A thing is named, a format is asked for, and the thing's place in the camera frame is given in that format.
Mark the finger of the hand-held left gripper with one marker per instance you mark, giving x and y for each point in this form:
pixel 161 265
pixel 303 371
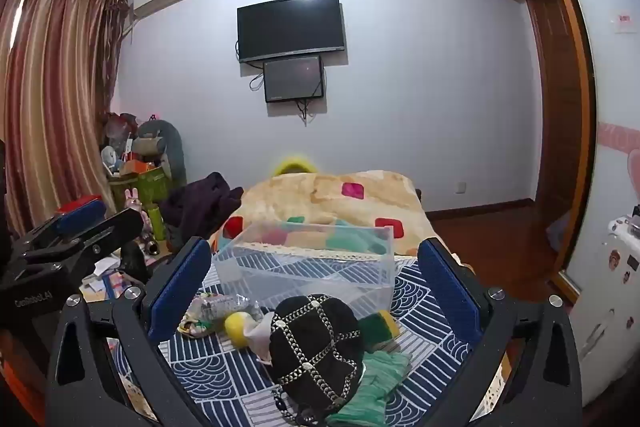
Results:
pixel 110 229
pixel 80 214

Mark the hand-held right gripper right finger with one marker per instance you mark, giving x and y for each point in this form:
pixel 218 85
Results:
pixel 447 292

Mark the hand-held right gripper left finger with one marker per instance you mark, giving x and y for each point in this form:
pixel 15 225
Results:
pixel 180 292

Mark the clear plastic storage box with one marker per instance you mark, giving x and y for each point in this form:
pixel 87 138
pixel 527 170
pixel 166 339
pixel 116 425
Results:
pixel 300 269

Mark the pink bunny toy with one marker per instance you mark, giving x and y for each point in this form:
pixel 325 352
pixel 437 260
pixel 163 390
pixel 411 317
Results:
pixel 134 201

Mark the green bottle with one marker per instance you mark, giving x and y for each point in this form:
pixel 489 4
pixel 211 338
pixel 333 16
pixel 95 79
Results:
pixel 156 222

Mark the clear plastic bag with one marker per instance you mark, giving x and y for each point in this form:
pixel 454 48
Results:
pixel 225 305

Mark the scattered papers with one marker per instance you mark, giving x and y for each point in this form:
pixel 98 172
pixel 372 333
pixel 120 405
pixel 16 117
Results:
pixel 105 279

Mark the green storage box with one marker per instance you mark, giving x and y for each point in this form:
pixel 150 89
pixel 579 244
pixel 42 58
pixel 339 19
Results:
pixel 145 188

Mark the yellow ball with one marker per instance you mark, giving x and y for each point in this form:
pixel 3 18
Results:
pixel 237 329

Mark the green and yellow sponge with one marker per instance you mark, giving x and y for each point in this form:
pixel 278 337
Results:
pixel 377 329

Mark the pile of toys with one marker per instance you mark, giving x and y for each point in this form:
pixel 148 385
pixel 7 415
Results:
pixel 120 142

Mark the dark purple cloth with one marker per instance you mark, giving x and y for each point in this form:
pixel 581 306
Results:
pixel 200 207

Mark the white cloth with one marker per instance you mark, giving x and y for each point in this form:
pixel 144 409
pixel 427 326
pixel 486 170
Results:
pixel 260 339

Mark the grey plush toy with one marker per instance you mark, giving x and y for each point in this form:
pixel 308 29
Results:
pixel 160 147

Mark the teal green cloth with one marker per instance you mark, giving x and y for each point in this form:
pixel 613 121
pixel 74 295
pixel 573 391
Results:
pixel 380 377

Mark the striped brown curtain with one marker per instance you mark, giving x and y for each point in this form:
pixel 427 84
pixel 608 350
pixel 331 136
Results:
pixel 55 82

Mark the white cabinet with stickers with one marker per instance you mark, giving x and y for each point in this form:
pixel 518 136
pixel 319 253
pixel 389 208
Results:
pixel 605 307

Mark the beige printed blanket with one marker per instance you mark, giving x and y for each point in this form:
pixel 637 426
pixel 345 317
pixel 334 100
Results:
pixel 310 197

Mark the yellow fuzzy object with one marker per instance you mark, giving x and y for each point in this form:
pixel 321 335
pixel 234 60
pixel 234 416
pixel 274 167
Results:
pixel 295 164

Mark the white door with pink print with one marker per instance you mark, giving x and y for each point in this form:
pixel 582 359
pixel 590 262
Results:
pixel 615 82

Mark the white wall socket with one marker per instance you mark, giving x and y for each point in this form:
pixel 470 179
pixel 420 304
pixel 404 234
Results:
pixel 461 187

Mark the wooden door frame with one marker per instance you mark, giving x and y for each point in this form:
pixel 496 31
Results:
pixel 575 107

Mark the small black wall monitor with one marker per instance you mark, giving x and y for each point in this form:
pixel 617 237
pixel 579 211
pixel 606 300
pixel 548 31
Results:
pixel 294 78

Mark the black wall television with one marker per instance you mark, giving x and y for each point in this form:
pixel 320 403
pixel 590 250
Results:
pixel 291 27

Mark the red wall label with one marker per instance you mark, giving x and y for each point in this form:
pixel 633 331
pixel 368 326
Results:
pixel 625 18

